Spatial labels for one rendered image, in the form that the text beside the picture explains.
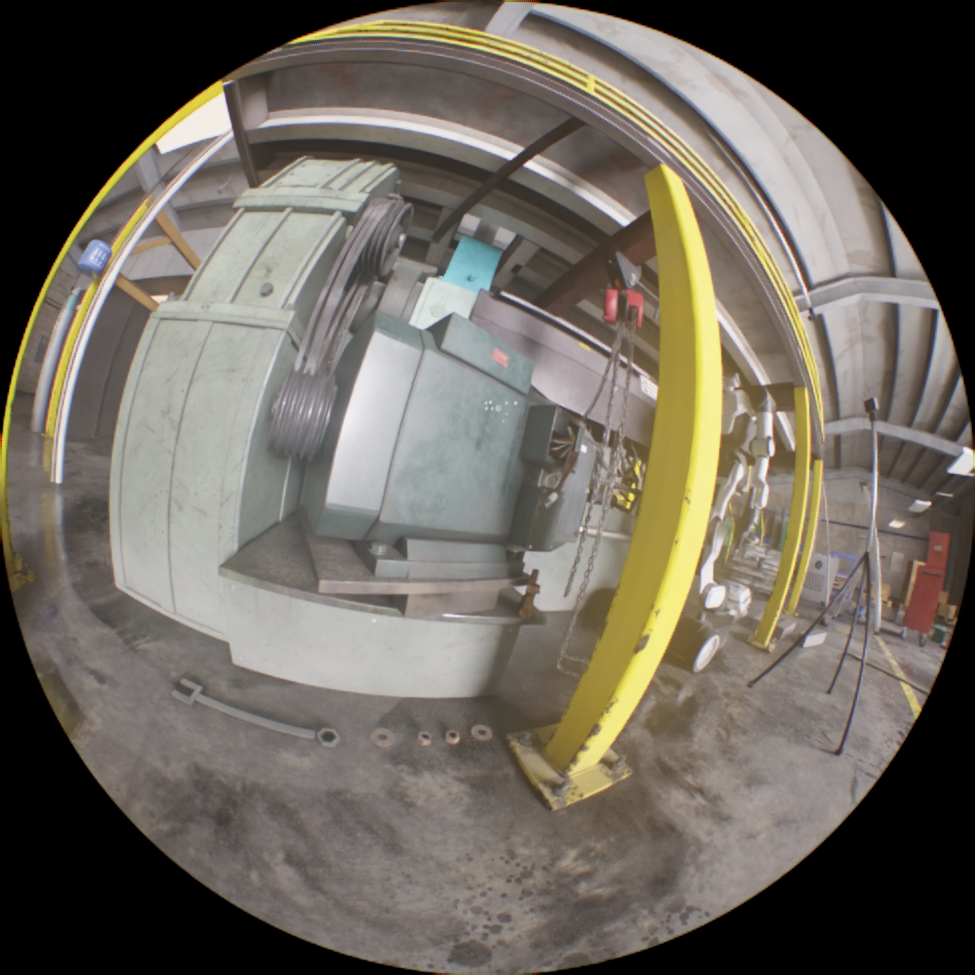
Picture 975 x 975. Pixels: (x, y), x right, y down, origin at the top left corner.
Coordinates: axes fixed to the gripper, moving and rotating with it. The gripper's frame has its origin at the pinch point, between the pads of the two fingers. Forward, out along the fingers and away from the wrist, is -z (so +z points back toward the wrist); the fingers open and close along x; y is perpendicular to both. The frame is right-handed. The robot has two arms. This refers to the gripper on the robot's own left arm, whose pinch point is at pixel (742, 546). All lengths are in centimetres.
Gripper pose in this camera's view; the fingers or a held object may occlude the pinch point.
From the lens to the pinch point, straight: 149.1
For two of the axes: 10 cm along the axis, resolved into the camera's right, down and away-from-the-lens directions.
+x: -8.7, -4.1, -2.7
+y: 2.6, 0.7, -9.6
